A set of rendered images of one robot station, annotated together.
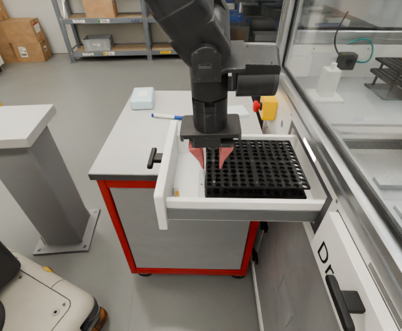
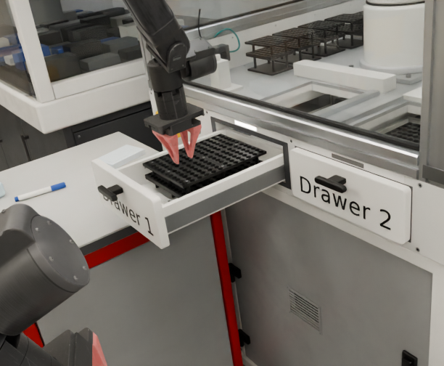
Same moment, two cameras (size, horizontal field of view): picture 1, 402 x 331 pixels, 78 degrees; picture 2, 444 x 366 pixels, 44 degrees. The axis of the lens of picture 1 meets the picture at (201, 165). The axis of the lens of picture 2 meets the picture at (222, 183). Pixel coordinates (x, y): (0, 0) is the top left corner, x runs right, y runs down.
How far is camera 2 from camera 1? 0.70 m
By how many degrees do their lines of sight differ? 31
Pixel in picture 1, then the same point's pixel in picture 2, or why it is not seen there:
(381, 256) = (333, 142)
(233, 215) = (220, 200)
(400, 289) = (350, 147)
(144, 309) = not seen: outside the picture
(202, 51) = (176, 47)
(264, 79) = (207, 60)
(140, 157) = not seen: hidden behind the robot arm
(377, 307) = (348, 168)
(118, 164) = not seen: hidden behind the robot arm
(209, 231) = (176, 311)
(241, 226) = (210, 280)
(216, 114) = (181, 99)
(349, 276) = (327, 173)
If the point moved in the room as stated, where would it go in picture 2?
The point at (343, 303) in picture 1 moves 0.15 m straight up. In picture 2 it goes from (332, 181) to (329, 104)
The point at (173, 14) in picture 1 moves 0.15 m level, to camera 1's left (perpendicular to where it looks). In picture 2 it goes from (162, 29) to (76, 51)
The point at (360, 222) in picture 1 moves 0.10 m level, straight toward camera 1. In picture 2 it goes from (312, 136) to (311, 157)
